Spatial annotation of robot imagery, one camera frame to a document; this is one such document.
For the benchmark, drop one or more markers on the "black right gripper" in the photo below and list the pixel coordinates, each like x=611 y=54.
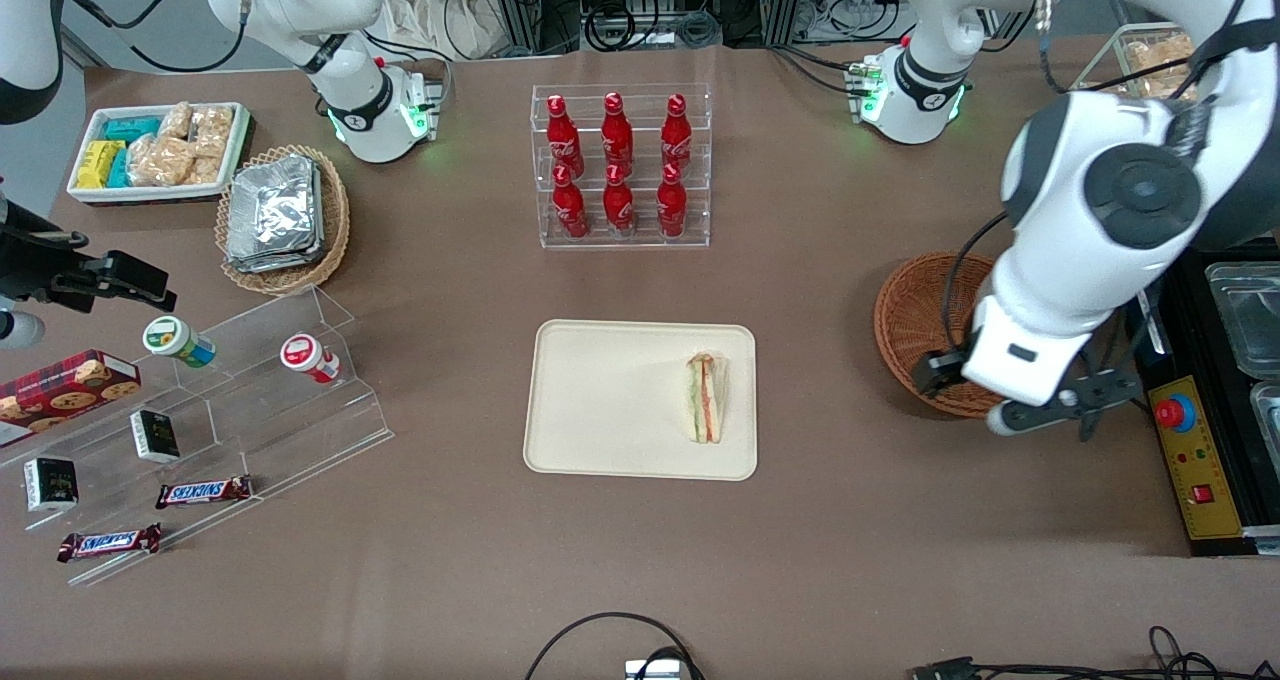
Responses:
x=30 y=263

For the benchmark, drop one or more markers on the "silver foil wrapped pack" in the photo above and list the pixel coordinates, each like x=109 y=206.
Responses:
x=270 y=210
x=260 y=263

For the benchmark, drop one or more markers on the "brown Snickers bar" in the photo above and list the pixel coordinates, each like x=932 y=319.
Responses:
x=205 y=491
x=110 y=542

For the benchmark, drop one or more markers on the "clear plastic container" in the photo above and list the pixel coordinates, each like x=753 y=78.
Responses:
x=1268 y=415
x=1250 y=310

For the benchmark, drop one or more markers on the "black yellow control box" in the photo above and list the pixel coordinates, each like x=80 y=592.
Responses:
x=1200 y=450

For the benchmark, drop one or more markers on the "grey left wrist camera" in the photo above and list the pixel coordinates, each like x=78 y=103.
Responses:
x=1030 y=415

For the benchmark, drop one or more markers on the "red cola bottle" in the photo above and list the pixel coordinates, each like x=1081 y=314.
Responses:
x=677 y=138
x=564 y=140
x=570 y=210
x=672 y=208
x=618 y=208
x=617 y=138

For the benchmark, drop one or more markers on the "red tartan cookie box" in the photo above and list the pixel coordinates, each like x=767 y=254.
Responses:
x=60 y=390

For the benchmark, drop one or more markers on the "red emergency stop button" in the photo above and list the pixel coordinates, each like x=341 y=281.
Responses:
x=1176 y=412

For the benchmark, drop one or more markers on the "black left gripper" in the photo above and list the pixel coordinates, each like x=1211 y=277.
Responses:
x=941 y=371

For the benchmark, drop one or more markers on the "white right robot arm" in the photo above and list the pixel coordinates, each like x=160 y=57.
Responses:
x=370 y=110

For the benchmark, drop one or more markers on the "green lidded cup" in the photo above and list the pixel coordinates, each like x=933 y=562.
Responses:
x=168 y=336

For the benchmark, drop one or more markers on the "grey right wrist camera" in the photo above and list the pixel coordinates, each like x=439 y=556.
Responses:
x=20 y=330

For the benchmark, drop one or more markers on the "yellow snack pack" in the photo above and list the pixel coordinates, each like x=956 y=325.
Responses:
x=98 y=165

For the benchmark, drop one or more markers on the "oval tan wicker basket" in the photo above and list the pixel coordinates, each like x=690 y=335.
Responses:
x=280 y=282

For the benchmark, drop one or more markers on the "small grey device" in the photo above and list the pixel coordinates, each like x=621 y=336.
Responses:
x=655 y=670

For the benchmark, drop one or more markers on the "teal snack pack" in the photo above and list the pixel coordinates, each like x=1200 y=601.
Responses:
x=120 y=170
x=130 y=128

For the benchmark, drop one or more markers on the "white cloth bag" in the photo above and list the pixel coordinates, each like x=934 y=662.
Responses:
x=440 y=10

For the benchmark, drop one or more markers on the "cream plastic tray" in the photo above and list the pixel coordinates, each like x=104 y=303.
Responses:
x=620 y=400

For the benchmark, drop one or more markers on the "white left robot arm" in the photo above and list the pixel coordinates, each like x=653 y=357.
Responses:
x=1100 y=190

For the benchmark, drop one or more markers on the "clear bag of rice crackers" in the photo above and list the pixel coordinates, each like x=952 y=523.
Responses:
x=176 y=120
x=160 y=160
x=212 y=130
x=205 y=172

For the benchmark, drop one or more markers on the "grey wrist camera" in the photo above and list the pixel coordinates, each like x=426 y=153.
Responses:
x=1030 y=415
x=20 y=330

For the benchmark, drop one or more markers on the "clear acrylic stepped stand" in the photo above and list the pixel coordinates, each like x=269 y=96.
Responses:
x=300 y=430

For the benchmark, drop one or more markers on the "round brown wicker basket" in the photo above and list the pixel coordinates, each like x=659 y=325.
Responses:
x=910 y=320

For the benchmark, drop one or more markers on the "clear acrylic bottle rack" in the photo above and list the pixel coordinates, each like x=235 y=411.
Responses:
x=545 y=240

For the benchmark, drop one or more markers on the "red lidded cup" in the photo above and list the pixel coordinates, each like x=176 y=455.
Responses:
x=300 y=352

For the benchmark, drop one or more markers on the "aluminium equipment frame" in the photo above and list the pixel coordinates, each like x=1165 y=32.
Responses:
x=520 y=0

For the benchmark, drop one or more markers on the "triangle sandwich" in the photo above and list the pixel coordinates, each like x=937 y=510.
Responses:
x=706 y=400

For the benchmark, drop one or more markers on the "white rectangular snack bin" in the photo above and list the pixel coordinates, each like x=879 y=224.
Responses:
x=150 y=196

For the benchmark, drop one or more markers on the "bagged bread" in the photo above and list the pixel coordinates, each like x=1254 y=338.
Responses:
x=1150 y=60

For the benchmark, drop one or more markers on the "small black carton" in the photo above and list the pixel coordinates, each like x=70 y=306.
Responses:
x=50 y=485
x=155 y=438

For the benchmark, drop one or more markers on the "clear acrylic bread box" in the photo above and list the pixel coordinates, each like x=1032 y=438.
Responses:
x=1100 y=60

